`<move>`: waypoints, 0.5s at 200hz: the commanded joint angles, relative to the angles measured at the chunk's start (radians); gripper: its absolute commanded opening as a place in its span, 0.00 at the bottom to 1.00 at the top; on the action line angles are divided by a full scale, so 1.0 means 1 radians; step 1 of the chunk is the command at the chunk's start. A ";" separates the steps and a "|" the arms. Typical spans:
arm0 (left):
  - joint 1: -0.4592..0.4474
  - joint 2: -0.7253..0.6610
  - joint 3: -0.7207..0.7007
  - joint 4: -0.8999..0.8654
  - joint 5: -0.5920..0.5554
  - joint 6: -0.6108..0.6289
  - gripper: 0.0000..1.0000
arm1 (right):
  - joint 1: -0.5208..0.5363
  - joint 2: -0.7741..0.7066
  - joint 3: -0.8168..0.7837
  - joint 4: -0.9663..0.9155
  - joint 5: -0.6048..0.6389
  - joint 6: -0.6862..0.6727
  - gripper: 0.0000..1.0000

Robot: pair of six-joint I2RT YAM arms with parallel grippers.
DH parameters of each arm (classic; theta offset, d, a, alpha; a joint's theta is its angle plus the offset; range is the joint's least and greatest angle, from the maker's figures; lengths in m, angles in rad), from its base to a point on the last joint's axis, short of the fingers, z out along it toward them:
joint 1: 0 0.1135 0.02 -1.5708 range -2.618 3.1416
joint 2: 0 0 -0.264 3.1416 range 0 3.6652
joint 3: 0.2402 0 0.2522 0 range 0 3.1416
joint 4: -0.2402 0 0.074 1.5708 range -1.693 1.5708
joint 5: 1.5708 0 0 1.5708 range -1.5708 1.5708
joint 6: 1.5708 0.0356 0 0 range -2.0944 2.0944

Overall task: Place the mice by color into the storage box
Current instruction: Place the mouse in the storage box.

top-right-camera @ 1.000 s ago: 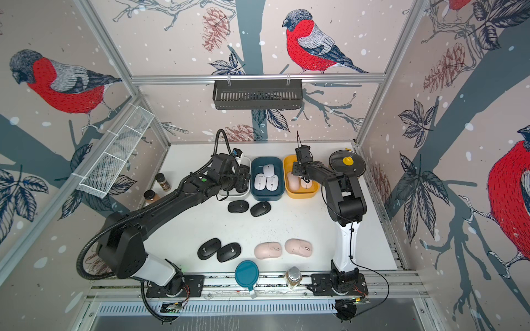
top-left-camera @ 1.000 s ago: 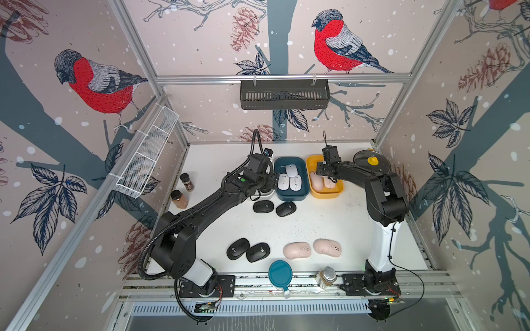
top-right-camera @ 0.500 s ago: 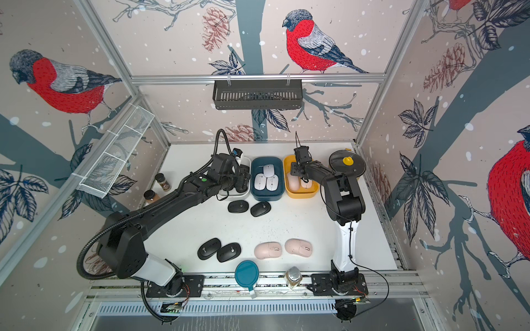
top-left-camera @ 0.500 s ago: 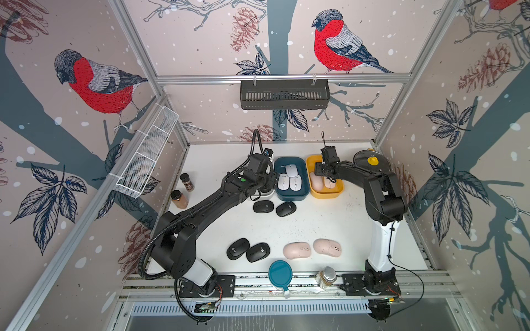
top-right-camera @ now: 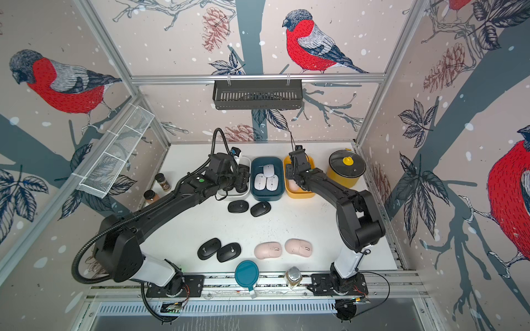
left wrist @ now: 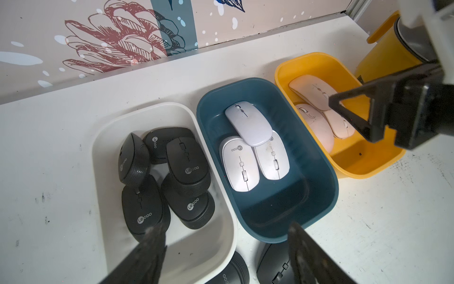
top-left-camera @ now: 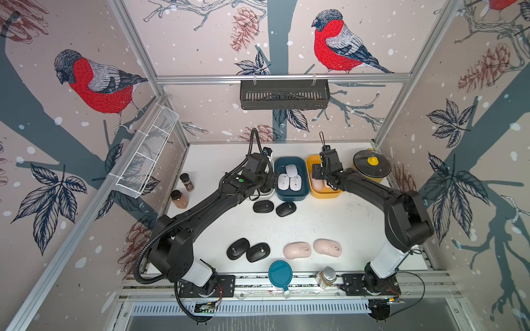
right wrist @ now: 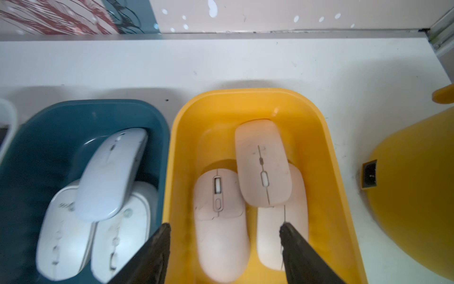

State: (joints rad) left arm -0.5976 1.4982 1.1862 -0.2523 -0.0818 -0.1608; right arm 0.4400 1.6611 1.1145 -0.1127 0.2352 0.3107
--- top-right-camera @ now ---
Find spice jar brown contents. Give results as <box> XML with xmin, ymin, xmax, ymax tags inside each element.
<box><xmin>144</xmin><ymin>190</ymin><xmax>160</xmax><ymax>204</ymax></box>

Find yellow pot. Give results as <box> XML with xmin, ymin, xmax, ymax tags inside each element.
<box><xmin>327</xmin><ymin>149</ymin><xmax>367</xmax><ymax>188</ymax></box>

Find white mouse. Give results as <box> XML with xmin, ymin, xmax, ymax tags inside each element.
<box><xmin>263</xmin><ymin>164</ymin><xmax>275</xmax><ymax>178</ymax></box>
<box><xmin>266</xmin><ymin>175</ymin><xmax>280</xmax><ymax>192</ymax></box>
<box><xmin>254</xmin><ymin>173</ymin><xmax>267</xmax><ymax>191</ymax></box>

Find black hanging wire basket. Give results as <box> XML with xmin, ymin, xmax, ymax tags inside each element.
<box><xmin>213</xmin><ymin>79</ymin><xmax>303</xmax><ymax>110</ymax></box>

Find white storage box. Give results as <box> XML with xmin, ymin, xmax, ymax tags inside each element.
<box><xmin>220</xmin><ymin>157</ymin><xmax>251</xmax><ymax>201</ymax></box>

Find teal round lid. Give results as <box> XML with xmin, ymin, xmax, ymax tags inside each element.
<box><xmin>235</xmin><ymin>260</ymin><xmax>259</xmax><ymax>299</ymax></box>

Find glass jar silver lid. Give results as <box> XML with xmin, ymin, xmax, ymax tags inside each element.
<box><xmin>284</xmin><ymin>266</ymin><xmax>303</xmax><ymax>289</ymax></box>

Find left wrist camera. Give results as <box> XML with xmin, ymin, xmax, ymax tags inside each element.
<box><xmin>230</xmin><ymin>147</ymin><xmax>241</xmax><ymax>158</ymax></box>

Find yellow storage box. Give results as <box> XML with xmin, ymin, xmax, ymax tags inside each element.
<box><xmin>283</xmin><ymin>156</ymin><xmax>316</xmax><ymax>199</ymax></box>

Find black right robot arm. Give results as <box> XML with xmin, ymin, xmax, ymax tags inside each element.
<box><xmin>287</xmin><ymin>145</ymin><xmax>386</xmax><ymax>280</ymax></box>

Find teal storage box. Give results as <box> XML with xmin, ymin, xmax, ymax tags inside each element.
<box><xmin>250</xmin><ymin>157</ymin><xmax>285</xmax><ymax>202</ymax></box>

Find spice jar dark lid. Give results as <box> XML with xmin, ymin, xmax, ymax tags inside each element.
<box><xmin>155</xmin><ymin>173</ymin><xmax>171</xmax><ymax>192</ymax></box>

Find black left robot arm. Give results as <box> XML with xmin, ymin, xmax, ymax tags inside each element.
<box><xmin>71</xmin><ymin>149</ymin><xmax>240</xmax><ymax>287</ymax></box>

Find black mouse small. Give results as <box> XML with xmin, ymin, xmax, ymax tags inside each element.
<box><xmin>234</xmin><ymin>176</ymin><xmax>249</xmax><ymax>194</ymax></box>

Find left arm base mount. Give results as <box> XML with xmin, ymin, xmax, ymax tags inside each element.
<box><xmin>146</xmin><ymin>259</ymin><xmax>205</xmax><ymax>299</ymax></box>

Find white wire mesh shelf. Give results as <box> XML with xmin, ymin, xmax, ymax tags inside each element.
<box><xmin>77</xmin><ymin>106</ymin><xmax>155</xmax><ymax>198</ymax></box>

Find glass lid yellow knob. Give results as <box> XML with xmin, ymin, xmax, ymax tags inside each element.
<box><xmin>328</xmin><ymin>149</ymin><xmax>367</xmax><ymax>179</ymax></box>

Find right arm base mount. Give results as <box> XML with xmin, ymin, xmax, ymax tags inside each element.
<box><xmin>306</xmin><ymin>272</ymin><xmax>369</xmax><ymax>297</ymax></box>

